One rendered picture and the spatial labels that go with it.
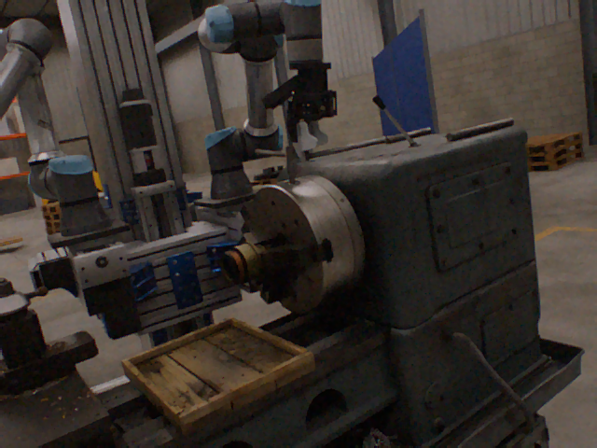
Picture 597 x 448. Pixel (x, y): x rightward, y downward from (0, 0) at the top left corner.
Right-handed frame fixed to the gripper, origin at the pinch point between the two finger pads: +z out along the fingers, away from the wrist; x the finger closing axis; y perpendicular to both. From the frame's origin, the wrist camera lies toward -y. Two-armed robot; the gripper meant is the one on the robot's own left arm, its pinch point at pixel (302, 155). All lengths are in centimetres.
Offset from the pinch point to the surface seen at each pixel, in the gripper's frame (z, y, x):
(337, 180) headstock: 8.0, 2.7, 9.9
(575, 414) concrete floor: 129, 55, 108
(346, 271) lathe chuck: 24.4, 11.9, -3.3
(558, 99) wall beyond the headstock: 121, -92, 1075
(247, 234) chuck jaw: 16.9, -9.9, -10.0
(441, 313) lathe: 39, 28, 14
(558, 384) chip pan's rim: 69, 53, 40
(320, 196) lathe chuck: 8.7, 4.6, -0.9
